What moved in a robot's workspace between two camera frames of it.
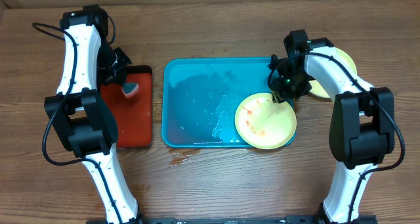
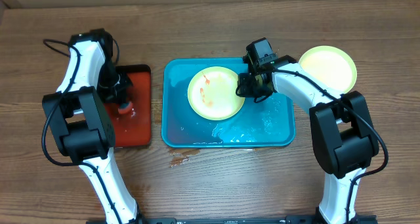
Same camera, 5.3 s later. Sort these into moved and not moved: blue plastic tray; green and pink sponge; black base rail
Moved: green and pink sponge
Not moved: blue plastic tray; black base rail
